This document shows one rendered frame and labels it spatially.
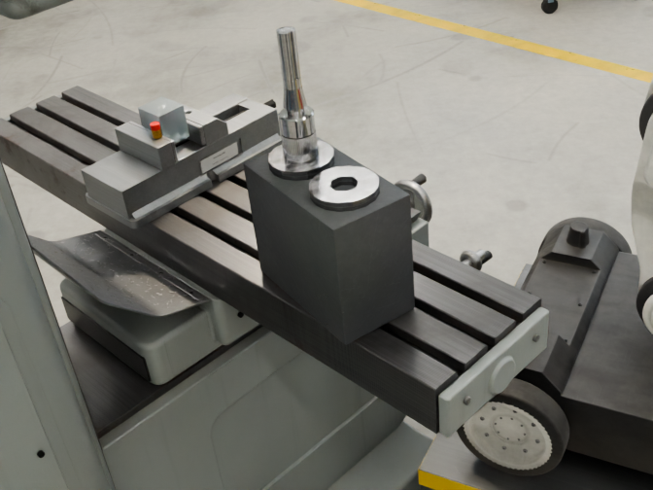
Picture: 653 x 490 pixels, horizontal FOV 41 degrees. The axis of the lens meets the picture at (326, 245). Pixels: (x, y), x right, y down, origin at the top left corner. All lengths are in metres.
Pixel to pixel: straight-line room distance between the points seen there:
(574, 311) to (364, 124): 2.07
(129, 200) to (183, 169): 0.11
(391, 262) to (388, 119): 2.57
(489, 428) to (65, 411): 0.76
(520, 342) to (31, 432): 0.66
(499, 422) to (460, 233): 1.41
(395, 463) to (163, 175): 0.85
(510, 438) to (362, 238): 0.67
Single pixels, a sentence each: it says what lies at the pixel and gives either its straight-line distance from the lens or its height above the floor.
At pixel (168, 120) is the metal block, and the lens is 1.50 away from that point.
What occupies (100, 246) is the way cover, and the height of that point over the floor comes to 0.85.
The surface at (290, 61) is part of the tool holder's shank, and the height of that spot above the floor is 1.26.
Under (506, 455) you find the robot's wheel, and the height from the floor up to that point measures 0.43.
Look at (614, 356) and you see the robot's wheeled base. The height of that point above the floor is 0.57.
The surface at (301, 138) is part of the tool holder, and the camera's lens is 1.15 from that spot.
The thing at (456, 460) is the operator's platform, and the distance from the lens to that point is 1.71.
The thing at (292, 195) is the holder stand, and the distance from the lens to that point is 1.13.
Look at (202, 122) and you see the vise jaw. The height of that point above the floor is 1.03.
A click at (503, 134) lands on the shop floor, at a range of 3.55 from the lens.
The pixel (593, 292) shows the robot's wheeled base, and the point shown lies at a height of 0.59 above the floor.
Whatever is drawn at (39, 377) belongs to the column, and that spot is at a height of 0.92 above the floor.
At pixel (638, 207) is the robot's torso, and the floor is 0.87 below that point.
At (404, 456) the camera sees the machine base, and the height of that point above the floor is 0.20.
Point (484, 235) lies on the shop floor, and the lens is 2.96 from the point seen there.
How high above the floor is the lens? 1.70
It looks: 35 degrees down
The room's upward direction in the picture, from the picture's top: 6 degrees counter-clockwise
